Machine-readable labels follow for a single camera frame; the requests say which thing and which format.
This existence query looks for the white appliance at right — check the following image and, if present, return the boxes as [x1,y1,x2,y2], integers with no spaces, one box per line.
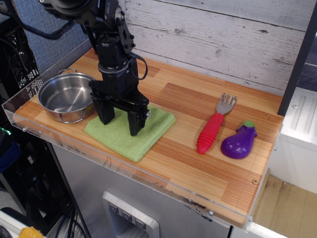
[268,88,317,193]

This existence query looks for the red handled toy fork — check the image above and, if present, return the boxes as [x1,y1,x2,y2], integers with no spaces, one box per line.
[196,93,237,154]

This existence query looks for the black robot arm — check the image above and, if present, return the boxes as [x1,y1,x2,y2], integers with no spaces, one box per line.
[41,0,150,136]

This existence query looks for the clear acrylic table guard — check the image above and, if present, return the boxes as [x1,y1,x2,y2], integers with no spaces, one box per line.
[3,59,283,237]

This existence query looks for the silver toy fridge cabinet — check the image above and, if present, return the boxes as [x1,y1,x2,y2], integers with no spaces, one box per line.
[51,142,231,238]

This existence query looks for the dark vertical post right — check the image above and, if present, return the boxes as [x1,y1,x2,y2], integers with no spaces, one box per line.
[277,1,317,117]

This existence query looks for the purple toy eggplant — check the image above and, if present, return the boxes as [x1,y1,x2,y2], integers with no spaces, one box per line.
[220,120,257,159]

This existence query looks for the stainless steel pot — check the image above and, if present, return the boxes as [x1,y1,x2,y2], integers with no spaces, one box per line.
[37,70,95,123]

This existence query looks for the blue fabric panel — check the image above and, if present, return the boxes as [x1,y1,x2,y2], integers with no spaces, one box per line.
[12,0,92,73]

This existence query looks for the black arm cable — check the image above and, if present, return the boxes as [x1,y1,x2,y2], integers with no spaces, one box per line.
[128,52,149,80]

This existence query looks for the green cloth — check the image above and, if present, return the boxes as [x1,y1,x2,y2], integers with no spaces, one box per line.
[84,106,176,162]

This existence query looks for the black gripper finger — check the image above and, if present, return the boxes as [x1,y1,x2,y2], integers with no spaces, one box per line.
[92,97,115,124]
[128,110,148,136]

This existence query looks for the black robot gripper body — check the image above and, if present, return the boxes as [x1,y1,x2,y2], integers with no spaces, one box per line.
[89,66,149,116]

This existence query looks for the black plastic crate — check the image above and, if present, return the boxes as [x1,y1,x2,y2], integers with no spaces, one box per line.
[0,27,39,89]

